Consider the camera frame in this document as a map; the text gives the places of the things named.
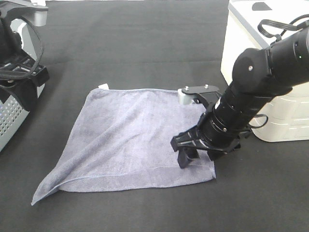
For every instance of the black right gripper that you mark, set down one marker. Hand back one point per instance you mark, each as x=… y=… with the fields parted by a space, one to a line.
x=209 y=135

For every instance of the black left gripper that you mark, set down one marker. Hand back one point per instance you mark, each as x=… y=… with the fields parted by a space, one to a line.
x=20 y=77

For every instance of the grey blue microfibre towel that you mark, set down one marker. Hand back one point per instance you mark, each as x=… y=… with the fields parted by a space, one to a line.
x=121 y=140

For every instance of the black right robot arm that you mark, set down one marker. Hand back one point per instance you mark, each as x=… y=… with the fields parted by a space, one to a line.
x=258 y=76

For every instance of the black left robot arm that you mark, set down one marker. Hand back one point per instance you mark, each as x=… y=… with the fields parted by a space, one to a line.
x=10 y=41

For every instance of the grey perforated plastic basket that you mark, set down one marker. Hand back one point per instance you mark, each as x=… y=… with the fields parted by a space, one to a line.
x=12 y=115

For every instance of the black table cloth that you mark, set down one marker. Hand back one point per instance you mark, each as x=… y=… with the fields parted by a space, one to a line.
x=263 y=187

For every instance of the white lidded storage box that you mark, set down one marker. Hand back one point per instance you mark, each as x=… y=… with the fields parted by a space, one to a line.
x=288 y=115

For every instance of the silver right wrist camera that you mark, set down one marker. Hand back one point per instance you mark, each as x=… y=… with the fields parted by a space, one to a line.
x=206 y=95

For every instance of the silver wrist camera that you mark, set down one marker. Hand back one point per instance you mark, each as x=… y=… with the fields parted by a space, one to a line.
x=23 y=9
x=206 y=95

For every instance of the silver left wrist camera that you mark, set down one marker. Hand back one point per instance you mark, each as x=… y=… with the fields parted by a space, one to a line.
x=23 y=9

